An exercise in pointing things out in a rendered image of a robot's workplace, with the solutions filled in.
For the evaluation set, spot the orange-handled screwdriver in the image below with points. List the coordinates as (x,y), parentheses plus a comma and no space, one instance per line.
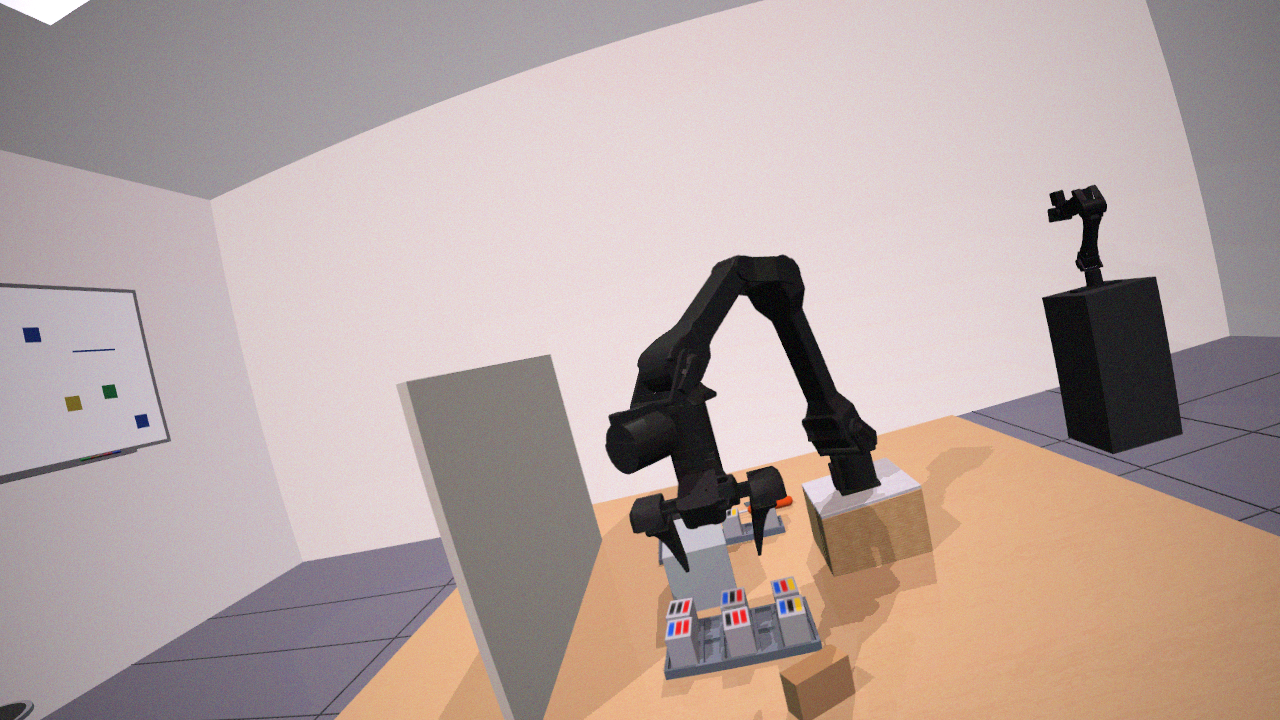
(780,504)

